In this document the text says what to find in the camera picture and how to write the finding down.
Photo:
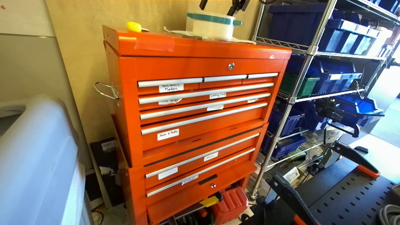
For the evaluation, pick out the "white pot with green band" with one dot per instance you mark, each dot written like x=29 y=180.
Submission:
x=210 y=27

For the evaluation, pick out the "white paper sheet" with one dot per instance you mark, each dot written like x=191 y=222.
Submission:
x=175 y=32

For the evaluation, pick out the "orange upper tool chest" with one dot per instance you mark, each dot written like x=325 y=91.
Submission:
x=200 y=54

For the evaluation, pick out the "large dark blue tote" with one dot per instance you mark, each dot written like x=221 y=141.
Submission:
x=294 y=22

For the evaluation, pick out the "small yellow object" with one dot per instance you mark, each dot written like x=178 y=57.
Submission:
x=134 y=26

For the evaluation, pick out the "blue storage bin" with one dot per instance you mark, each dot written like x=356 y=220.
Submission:
x=358 y=107
x=333 y=37
x=291 y=120
x=365 y=44
x=335 y=81
x=285 y=145
x=350 y=41

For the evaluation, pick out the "green storage bin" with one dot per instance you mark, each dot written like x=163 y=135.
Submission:
x=308 y=86

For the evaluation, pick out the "orange lower rolling cabinet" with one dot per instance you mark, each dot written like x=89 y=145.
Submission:
x=188 y=169

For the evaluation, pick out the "black clamp with orange tip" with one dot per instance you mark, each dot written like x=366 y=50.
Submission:
x=358 y=160
x=291 y=200

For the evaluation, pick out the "red plastic case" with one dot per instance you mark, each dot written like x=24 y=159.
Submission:
x=231 y=204

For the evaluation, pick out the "black perforated table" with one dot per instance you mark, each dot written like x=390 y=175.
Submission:
x=345 y=195

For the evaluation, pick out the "white plastic storage container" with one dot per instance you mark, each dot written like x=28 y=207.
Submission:
x=38 y=166

